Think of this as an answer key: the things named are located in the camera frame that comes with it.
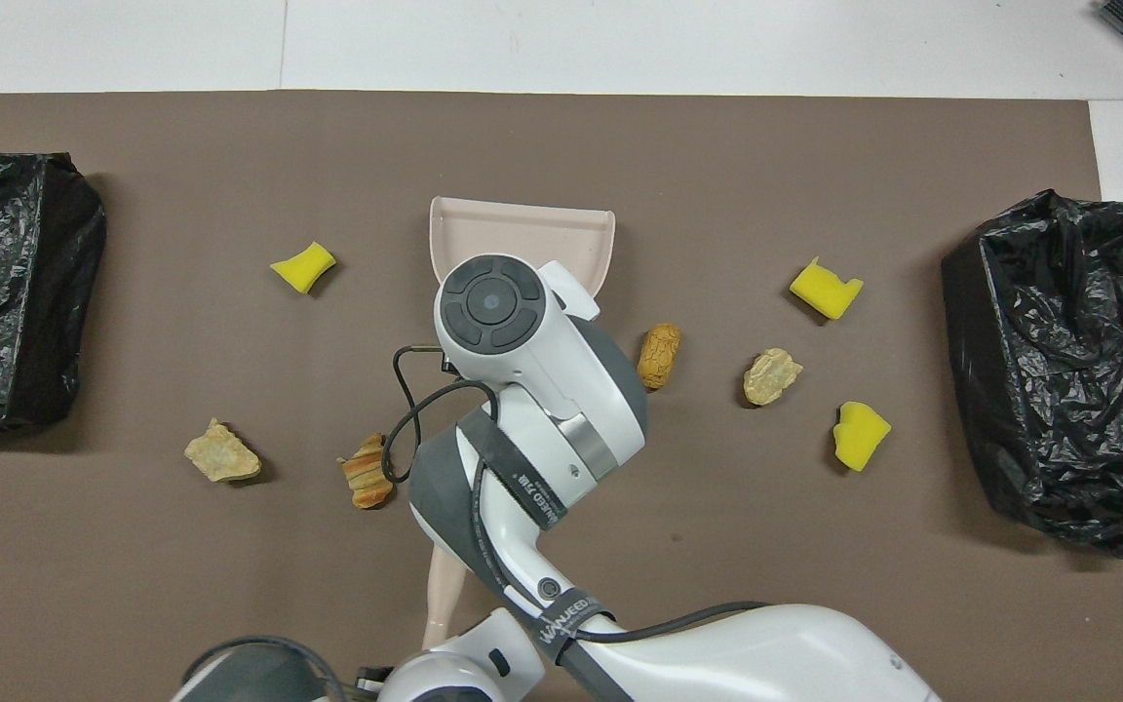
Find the golden oval bread roll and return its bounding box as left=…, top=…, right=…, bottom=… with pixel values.
left=637, top=323, right=683, bottom=391

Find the beige plastic dustpan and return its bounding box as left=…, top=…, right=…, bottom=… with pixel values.
left=428, top=195, right=617, bottom=298

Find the pale bread piece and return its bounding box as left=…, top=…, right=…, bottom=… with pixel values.
left=743, top=347, right=804, bottom=408

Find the striped croissant piece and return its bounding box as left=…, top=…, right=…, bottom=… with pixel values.
left=338, top=433, right=397, bottom=511

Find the yellow sponge piece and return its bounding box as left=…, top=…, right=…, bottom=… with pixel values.
left=269, top=241, right=337, bottom=295
left=789, top=255, right=865, bottom=321
left=833, top=401, right=893, bottom=473

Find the beige hand brush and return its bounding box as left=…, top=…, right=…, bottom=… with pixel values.
left=421, top=541, right=472, bottom=651

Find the puff pastry piece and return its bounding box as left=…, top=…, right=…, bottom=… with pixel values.
left=183, top=418, right=262, bottom=484

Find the black bag-lined bin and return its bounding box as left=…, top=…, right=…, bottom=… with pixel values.
left=942, top=188, right=1123, bottom=560
left=0, top=151, right=107, bottom=437

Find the brown table mat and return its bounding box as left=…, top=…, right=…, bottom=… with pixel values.
left=0, top=91, right=1123, bottom=702

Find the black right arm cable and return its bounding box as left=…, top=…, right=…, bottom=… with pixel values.
left=381, top=341, right=767, bottom=644

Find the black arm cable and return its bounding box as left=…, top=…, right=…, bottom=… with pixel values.
left=179, top=636, right=348, bottom=702
left=381, top=341, right=767, bottom=644

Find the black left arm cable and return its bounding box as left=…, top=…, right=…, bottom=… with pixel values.
left=179, top=636, right=348, bottom=702

